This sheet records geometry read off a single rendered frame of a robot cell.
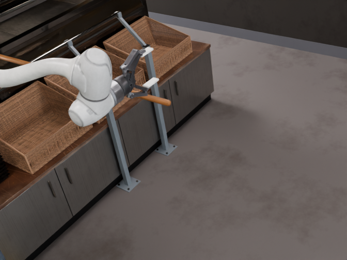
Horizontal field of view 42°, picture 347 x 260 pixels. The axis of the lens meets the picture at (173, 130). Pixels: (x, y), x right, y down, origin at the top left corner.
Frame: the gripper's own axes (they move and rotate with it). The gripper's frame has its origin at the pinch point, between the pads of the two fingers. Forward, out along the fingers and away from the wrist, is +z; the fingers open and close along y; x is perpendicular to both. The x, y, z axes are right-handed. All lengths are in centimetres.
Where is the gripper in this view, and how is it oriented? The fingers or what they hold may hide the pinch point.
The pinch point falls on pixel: (152, 65)
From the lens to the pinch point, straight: 179.7
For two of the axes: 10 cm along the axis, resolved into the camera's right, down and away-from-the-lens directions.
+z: 6.1, -5.3, 5.9
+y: 1.4, 8.0, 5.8
